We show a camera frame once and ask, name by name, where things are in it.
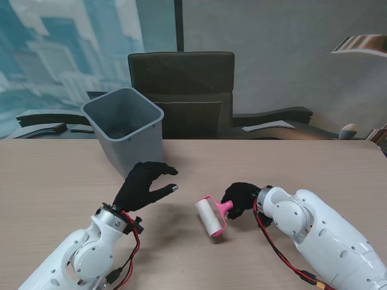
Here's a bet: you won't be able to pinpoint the white paper sheet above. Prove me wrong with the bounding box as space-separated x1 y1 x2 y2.
241 120 296 132

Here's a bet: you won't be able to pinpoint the black window frame post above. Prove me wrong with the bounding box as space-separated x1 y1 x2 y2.
174 0 184 52

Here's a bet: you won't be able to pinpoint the copper striped shelf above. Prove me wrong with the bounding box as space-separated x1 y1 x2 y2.
331 34 387 57

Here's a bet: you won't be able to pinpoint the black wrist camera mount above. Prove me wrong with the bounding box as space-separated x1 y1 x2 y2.
255 211 275 229
122 216 143 235

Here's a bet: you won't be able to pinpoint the beige round knob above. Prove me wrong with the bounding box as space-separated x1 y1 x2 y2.
339 123 359 140

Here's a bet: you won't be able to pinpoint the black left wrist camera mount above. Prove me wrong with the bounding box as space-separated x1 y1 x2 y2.
122 216 143 235

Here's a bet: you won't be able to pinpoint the red black left arm cables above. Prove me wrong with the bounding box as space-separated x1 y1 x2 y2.
99 210 143 290

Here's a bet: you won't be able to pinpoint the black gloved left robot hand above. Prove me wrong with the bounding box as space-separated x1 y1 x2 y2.
113 161 180 214

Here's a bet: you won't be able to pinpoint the black office chair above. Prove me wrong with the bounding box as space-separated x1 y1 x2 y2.
128 51 236 140

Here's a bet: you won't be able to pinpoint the copper striped corner piece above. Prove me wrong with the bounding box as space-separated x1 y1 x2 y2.
367 128 387 143

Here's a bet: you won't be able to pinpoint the pink lint roller handle frame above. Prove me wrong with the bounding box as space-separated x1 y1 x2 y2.
195 195 235 237

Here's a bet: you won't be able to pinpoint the dark curved armrest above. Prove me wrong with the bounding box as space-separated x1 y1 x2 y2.
232 106 341 140
15 108 100 140

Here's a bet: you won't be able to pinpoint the red black arm cables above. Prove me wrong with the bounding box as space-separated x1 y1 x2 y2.
99 210 143 290
253 199 330 290

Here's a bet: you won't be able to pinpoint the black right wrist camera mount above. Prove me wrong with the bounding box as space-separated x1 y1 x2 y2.
255 211 275 229

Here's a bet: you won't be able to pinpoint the red black right arm cables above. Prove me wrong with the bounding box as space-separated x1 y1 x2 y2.
253 199 330 290

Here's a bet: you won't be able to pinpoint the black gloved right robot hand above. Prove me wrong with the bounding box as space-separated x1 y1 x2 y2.
220 181 262 221

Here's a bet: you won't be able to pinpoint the grey plastic waste bin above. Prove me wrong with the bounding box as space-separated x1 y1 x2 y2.
80 88 166 179

